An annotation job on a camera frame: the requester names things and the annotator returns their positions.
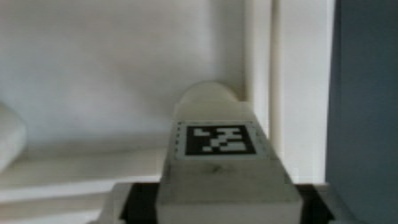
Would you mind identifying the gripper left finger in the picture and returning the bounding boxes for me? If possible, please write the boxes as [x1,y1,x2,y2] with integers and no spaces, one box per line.
[94,182,160,224]

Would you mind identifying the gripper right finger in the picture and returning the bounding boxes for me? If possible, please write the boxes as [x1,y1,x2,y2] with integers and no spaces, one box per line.
[297,184,354,224]

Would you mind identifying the white leg with tag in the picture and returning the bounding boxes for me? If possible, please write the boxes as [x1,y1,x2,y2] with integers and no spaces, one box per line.
[156,82,302,224]

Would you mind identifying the white square tabletop part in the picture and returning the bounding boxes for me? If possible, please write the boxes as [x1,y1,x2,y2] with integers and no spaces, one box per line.
[0,0,336,224]

